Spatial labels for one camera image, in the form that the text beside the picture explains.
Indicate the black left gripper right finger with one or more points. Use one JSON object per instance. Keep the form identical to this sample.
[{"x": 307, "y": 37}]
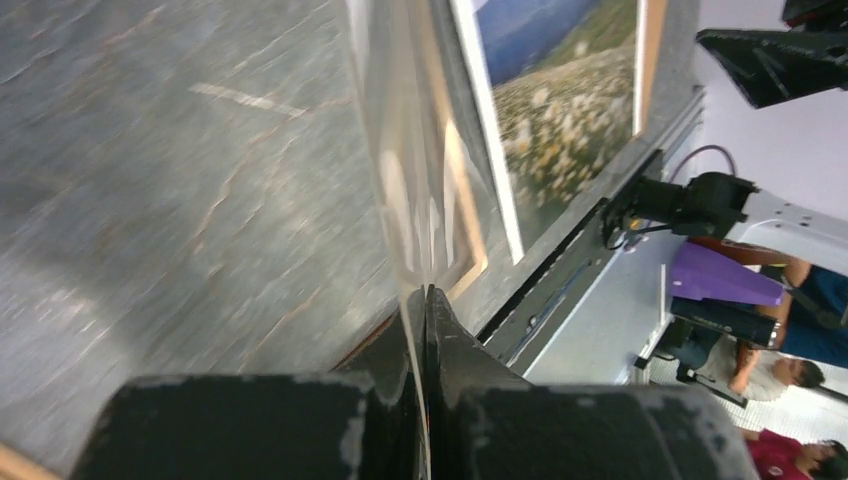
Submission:
[{"x": 486, "y": 422}]

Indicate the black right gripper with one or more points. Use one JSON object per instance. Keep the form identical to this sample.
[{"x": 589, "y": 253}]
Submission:
[{"x": 771, "y": 67}]

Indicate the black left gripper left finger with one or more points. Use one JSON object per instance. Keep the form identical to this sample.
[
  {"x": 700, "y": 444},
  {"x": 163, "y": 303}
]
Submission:
[{"x": 360, "y": 421}]

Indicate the wooden picture frame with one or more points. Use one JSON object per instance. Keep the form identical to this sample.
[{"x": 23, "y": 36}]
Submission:
[{"x": 482, "y": 177}]

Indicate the clear acrylic sheet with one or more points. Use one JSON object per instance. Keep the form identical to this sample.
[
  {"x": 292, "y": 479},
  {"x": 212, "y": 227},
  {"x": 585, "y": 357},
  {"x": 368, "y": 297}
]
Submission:
[{"x": 422, "y": 166}]

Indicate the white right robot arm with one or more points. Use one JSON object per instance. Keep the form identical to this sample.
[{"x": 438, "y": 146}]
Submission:
[{"x": 726, "y": 207}]

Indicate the landscape photo print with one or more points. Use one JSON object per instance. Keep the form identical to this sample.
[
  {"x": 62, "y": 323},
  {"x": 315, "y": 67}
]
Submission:
[{"x": 558, "y": 90}]

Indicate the person in blue shirt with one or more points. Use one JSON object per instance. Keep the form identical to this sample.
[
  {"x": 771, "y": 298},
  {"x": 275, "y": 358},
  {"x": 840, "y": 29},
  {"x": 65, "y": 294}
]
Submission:
[{"x": 809, "y": 333}]

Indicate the person in red shirt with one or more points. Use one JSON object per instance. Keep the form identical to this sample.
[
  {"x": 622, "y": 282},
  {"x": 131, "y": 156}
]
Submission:
[{"x": 777, "y": 457}]

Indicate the aluminium table edge rail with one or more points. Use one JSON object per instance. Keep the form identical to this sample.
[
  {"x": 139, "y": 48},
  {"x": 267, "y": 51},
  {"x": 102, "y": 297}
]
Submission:
[{"x": 574, "y": 309}]

